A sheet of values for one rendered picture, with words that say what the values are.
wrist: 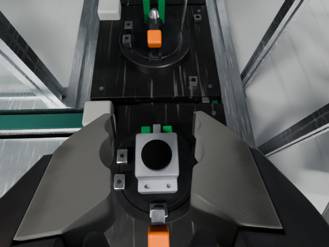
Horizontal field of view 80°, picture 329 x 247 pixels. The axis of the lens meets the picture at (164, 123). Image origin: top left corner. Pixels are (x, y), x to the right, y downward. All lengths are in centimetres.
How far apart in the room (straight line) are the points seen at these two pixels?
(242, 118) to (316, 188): 23
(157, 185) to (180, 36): 30
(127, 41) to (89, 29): 14
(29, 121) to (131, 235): 27
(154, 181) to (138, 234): 11
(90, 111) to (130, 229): 19
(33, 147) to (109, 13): 31
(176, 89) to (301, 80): 37
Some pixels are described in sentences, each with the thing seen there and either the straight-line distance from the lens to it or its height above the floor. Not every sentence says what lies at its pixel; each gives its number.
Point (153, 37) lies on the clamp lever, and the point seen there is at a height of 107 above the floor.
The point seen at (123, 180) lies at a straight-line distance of 28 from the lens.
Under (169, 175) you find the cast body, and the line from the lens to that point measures 20.
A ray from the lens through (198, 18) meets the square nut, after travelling 48.
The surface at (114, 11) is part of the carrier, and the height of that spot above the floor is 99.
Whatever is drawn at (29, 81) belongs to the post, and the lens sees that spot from 37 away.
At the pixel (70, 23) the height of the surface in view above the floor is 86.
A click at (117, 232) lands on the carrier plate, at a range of 32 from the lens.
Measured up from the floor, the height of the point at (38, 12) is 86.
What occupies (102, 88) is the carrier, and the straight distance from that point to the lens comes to 38.
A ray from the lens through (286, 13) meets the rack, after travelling 37.
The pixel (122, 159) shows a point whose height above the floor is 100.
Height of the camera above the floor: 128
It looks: 67 degrees down
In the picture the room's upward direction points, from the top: 2 degrees clockwise
